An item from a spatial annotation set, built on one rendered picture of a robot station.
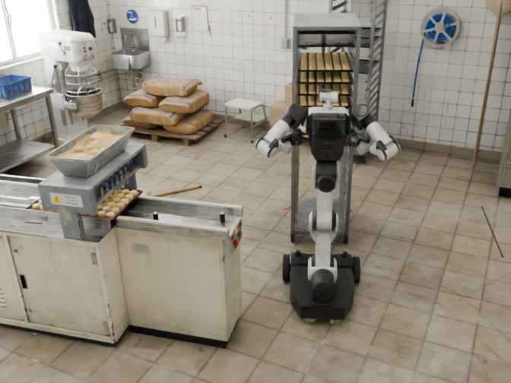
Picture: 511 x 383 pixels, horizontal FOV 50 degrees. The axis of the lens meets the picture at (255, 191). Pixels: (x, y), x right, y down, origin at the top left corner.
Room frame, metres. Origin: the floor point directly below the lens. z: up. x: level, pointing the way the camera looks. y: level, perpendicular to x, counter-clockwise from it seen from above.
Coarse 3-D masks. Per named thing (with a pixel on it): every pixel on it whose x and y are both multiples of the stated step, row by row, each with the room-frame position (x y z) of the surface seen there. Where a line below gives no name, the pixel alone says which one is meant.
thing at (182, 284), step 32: (224, 224) 2.90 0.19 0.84; (128, 256) 2.88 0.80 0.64; (160, 256) 2.82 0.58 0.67; (192, 256) 2.76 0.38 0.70; (224, 256) 2.73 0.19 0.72; (128, 288) 2.89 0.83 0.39; (160, 288) 2.82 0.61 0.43; (192, 288) 2.77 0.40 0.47; (224, 288) 2.71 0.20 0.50; (160, 320) 2.83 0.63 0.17; (192, 320) 2.77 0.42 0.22; (224, 320) 2.72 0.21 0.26
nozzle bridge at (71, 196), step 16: (128, 144) 3.39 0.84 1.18; (144, 144) 3.39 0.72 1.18; (112, 160) 3.12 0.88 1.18; (128, 160) 3.15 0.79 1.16; (144, 160) 3.36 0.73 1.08; (64, 176) 2.90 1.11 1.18; (96, 176) 2.89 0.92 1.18; (112, 176) 3.11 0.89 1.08; (128, 176) 3.20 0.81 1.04; (48, 192) 2.78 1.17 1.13; (64, 192) 2.76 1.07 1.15; (80, 192) 2.73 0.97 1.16; (96, 192) 2.92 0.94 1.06; (112, 192) 2.99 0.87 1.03; (48, 208) 2.79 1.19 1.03; (64, 208) 2.76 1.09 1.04; (80, 208) 2.73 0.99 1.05; (96, 208) 2.74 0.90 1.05; (64, 224) 2.77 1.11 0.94; (80, 224) 2.75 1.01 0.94
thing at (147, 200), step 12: (0, 180) 3.48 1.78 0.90; (36, 192) 3.38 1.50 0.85; (144, 204) 3.17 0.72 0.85; (156, 204) 3.15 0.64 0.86; (168, 204) 3.12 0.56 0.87; (180, 204) 3.10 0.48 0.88; (192, 204) 3.08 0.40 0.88; (204, 204) 3.06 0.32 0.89; (216, 204) 3.04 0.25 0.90; (228, 204) 3.04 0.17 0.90; (240, 216) 3.00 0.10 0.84
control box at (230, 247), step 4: (236, 220) 2.94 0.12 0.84; (240, 220) 2.96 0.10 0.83; (232, 224) 2.90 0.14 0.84; (236, 224) 2.89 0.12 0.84; (232, 228) 2.85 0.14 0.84; (240, 228) 2.96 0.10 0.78; (232, 232) 2.80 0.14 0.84; (236, 236) 2.87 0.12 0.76; (240, 236) 2.95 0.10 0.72; (228, 240) 2.75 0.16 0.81; (232, 240) 2.78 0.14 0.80; (236, 240) 2.87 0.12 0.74; (228, 244) 2.75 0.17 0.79; (232, 244) 2.78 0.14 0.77; (236, 244) 2.86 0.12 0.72; (228, 248) 2.75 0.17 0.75; (232, 248) 2.78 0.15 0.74; (228, 252) 2.75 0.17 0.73; (232, 252) 2.78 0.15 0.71
